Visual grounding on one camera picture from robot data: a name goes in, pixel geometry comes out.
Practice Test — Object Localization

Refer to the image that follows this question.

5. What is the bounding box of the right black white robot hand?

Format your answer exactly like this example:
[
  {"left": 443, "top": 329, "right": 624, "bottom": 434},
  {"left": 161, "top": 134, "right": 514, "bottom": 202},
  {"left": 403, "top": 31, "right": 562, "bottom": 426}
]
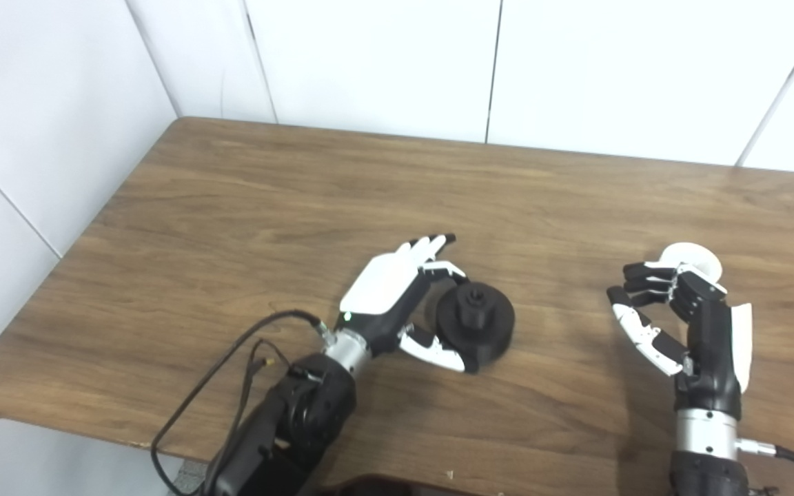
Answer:
[{"left": 607, "top": 260, "right": 754, "bottom": 417}]

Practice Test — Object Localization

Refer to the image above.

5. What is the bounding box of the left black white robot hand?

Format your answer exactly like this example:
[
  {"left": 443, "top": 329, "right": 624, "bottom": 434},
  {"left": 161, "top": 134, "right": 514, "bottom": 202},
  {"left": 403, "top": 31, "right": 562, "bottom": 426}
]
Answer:
[{"left": 338, "top": 234, "right": 470, "bottom": 374}]

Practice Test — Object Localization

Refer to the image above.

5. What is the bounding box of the white toothed plastic ring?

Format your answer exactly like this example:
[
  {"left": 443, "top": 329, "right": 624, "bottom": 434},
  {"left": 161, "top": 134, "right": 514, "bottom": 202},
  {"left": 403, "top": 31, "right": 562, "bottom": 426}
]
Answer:
[{"left": 659, "top": 242, "right": 723, "bottom": 283}]

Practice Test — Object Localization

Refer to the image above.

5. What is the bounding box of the round black plastic part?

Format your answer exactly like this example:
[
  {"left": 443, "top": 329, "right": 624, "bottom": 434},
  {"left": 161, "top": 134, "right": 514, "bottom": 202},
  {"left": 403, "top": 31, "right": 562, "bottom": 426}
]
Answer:
[{"left": 436, "top": 281, "right": 516, "bottom": 375}]

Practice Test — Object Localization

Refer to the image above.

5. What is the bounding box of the left arm thin wire bundle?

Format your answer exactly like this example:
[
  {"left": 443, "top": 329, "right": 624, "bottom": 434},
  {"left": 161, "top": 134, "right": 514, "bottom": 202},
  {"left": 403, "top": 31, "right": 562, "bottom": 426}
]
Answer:
[{"left": 228, "top": 339, "right": 308, "bottom": 469}]

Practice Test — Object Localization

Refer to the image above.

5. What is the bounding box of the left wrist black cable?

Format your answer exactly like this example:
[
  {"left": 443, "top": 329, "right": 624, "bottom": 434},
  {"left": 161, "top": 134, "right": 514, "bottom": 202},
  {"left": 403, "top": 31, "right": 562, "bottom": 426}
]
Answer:
[{"left": 150, "top": 310, "right": 339, "bottom": 496}]

